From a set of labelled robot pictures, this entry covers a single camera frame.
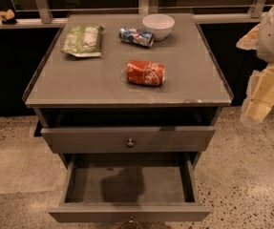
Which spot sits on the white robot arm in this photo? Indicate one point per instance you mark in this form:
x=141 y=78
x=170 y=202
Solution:
x=259 y=99

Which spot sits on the grey drawer cabinet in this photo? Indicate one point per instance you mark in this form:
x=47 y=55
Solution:
x=94 y=92

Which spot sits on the brass top drawer knob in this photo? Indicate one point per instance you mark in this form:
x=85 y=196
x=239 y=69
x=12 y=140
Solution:
x=130 y=143

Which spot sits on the brass drawer knob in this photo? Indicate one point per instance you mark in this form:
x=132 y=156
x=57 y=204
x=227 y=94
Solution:
x=130 y=224
x=130 y=143

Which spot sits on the grey top drawer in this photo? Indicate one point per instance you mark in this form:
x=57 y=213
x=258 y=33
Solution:
x=105 y=140

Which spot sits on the grey open middle drawer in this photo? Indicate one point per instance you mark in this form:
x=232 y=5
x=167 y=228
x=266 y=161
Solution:
x=123 y=187

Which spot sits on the brass middle drawer knob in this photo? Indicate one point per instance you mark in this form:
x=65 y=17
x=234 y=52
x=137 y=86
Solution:
x=130 y=224

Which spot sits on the red crushed cola can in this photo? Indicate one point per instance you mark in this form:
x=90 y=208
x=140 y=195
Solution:
x=145 y=73

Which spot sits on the blue crushed soda can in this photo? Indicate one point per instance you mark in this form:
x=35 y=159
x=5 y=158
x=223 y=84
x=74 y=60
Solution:
x=135 y=36

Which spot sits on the green chip bag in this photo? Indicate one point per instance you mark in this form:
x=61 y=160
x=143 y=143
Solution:
x=83 y=41

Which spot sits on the white bowl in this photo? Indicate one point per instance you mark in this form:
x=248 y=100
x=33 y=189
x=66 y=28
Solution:
x=160 y=25

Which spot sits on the metal window railing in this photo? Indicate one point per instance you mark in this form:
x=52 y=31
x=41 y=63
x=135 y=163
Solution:
x=41 y=4

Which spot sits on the small yellow object on ledge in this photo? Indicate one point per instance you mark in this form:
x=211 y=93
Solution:
x=7 y=16

